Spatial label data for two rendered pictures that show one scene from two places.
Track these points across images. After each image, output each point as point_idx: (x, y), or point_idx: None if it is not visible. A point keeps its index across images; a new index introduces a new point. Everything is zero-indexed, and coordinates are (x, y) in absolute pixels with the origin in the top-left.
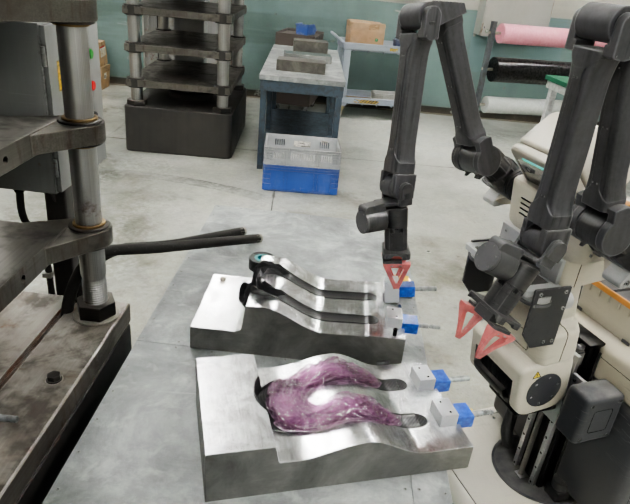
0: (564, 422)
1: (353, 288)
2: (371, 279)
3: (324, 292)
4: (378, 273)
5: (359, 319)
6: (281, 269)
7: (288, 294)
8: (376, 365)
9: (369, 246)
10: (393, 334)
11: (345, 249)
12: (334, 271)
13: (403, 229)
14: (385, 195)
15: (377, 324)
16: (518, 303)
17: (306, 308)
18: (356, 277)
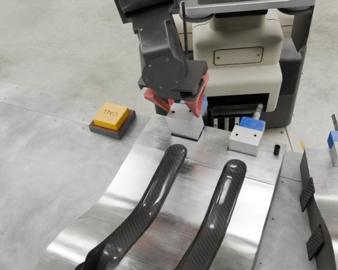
0: (283, 87)
1: (147, 164)
2: (78, 142)
3: (142, 205)
4: (67, 130)
5: (226, 181)
6: (96, 253)
7: (174, 264)
8: (314, 195)
9: None
10: (278, 153)
11: None
12: (37, 177)
13: (179, 39)
14: (125, 13)
15: (249, 164)
16: (224, 32)
17: (195, 245)
18: (65, 156)
